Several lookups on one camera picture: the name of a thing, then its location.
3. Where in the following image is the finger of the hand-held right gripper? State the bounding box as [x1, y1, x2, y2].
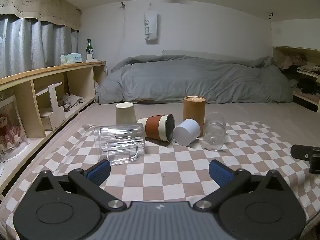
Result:
[291, 144, 320, 174]

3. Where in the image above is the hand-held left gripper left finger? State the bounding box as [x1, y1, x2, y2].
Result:
[27, 159, 127, 212]

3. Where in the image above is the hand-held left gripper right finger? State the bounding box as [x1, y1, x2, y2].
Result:
[193, 159, 292, 212]

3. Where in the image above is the clear ribbed glass cup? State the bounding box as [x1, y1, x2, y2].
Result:
[203, 112, 226, 152]

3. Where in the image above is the white cup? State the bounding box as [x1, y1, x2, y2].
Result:
[173, 119, 201, 147]

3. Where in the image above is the cream plastic cup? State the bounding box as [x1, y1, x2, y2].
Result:
[115, 102, 137, 126]

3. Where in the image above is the tall brown cup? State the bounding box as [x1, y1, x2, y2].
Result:
[183, 96, 206, 138]

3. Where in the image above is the cream cup with brown sleeve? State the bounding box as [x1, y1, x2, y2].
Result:
[137, 114, 176, 143]

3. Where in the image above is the brown white checkered cloth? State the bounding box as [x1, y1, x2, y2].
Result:
[0, 121, 320, 240]

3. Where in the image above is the pile of dark clothes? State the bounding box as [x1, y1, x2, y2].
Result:
[282, 67, 320, 96]

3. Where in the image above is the crumpled grey cloth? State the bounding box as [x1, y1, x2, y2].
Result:
[59, 93, 86, 112]

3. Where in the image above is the wooden tool caddy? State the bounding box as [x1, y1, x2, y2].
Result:
[35, 82, 66, 131]

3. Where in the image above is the pile of beige clothes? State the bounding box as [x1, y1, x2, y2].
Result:
[278, 53, 320, 71]

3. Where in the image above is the grey duvet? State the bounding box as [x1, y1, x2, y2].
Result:
[96, 55, 294, 105]

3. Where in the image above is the plush toy in clear case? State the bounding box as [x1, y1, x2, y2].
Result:
[0, 94, 31, 162]

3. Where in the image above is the wooden wardrobe shelf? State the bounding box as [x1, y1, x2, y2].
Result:
[272, 46, 320, 113]

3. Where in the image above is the long wooden shelf unit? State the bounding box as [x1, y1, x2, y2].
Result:
[0, 60, 107, 198]

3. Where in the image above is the blue white tissue box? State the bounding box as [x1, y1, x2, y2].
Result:
[60, 53, 83, 66]

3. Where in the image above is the grey curtain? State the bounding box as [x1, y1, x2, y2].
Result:
[0, 14, 79, 79]

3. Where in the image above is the white hanging fabric bag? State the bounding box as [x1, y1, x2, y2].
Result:
[144, 11, 159, 45]

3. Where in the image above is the beige valance with drawings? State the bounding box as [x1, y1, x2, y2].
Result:
[0, 0, 83, 31]

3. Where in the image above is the clear glass mug with handle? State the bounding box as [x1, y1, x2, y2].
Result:
[94, 123, 146, 166]

